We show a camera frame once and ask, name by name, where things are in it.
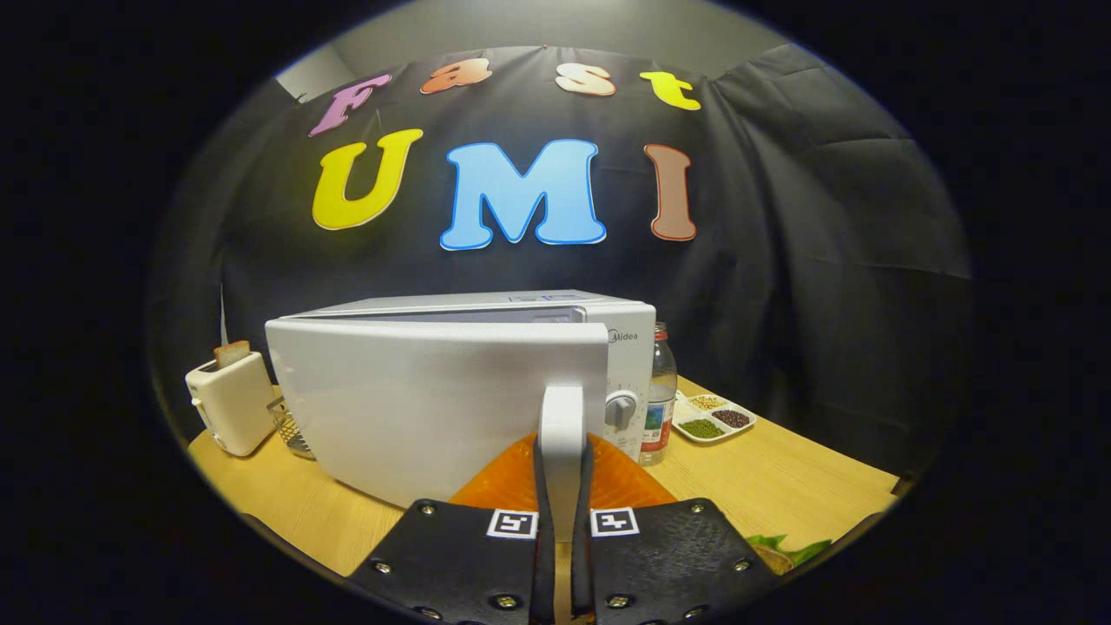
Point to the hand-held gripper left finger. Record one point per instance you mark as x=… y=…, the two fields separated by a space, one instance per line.
x=544 y=573

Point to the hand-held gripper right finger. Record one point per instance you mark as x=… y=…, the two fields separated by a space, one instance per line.
x=580 y=564

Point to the lettuce sandwich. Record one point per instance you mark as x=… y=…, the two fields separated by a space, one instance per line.
x=785 y=551

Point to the white microwave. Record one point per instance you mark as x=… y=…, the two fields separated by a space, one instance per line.
x=417 y=408

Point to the clear water bottle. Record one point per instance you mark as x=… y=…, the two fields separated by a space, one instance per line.
x=658 y=408

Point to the white divided bean dish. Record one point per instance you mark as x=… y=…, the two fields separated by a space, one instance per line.
x=712 y=418

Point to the white toaster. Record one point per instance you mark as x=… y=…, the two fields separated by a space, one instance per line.
x=234 y=408

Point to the toast slice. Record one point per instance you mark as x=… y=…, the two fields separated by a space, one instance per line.
x=232 y=353

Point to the black backdrop cloth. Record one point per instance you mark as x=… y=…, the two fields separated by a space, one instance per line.
x=825 y=260

